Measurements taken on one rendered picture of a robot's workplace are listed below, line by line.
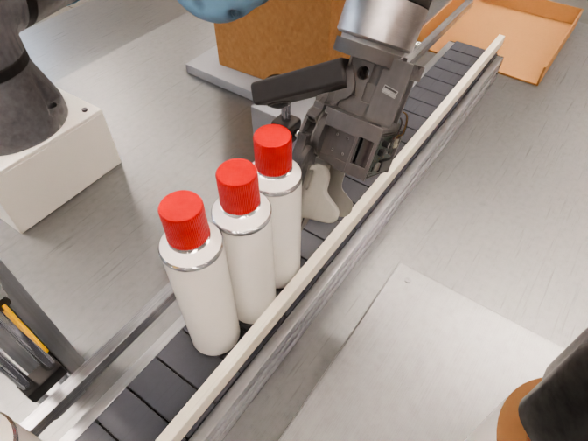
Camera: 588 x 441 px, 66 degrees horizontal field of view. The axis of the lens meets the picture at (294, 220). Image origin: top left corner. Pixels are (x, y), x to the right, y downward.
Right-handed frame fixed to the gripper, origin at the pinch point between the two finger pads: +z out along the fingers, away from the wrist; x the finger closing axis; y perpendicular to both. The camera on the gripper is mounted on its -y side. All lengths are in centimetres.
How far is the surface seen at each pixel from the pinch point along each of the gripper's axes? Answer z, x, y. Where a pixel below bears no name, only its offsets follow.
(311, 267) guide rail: 3.2, -1.7, 4.6
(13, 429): 6.1, -31.8, 1.2
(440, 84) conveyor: -17.5, 41.4, 0.0
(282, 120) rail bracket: -8.3, 7.2, -9.2
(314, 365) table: 13.5, -2.6, 9.2
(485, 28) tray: -31, 74, -3
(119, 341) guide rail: 8.6, -20.4, -2.9
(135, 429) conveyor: 17.5, -19.5, 0.1
